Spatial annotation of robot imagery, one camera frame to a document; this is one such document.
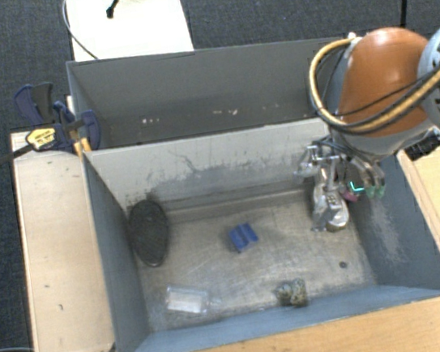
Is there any black cylinder on white bracket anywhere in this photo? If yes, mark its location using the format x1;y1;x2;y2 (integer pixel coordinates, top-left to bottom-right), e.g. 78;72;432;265
400;127;440;163

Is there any pale wood board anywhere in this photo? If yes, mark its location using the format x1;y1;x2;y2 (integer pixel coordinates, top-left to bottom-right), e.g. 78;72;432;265
0;122;118;352

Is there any blue ribbed block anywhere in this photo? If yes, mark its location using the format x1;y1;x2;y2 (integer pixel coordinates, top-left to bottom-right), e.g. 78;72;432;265
226;220;262;255

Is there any grey metal bin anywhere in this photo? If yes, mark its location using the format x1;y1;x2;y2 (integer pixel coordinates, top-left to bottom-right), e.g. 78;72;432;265
65;9;440;352

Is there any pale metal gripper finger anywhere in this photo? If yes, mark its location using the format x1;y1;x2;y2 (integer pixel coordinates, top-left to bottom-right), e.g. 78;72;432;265
319;189;353;234
305;178;335;234

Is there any black oval object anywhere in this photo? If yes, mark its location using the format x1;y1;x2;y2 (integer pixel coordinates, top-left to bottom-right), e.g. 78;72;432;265
124;196;176;272

